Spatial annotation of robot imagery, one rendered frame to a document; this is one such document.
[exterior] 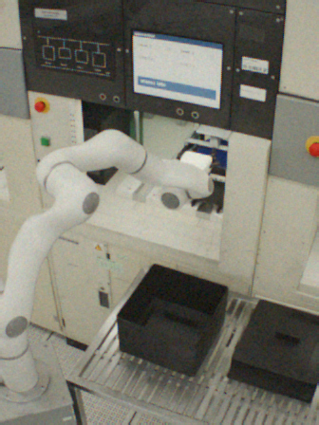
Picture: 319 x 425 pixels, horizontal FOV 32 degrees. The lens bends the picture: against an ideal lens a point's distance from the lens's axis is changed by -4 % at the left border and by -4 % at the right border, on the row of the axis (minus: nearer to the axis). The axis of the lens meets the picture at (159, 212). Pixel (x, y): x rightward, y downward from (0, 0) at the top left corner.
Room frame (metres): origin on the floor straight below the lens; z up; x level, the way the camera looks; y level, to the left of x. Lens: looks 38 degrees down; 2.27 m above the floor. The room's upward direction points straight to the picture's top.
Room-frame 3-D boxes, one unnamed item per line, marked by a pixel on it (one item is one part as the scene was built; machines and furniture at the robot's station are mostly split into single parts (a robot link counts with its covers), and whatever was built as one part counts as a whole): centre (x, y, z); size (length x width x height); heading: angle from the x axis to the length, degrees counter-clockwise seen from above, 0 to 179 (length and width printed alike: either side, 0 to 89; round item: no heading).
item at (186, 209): (1.84, -0.21, 0.89); 0.22 x 0.21 x 0.04; 156
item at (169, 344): (1.25, -0.05, 0.85); 0.28 x 0.28 x 0.17; 65
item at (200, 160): (1.62, -0.11, 1.20); 0.11 x 0.10 x 0.07; 157
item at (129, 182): (1.94, 0.04, 0.89); 0.22 x 0.21 x 0.04; 156
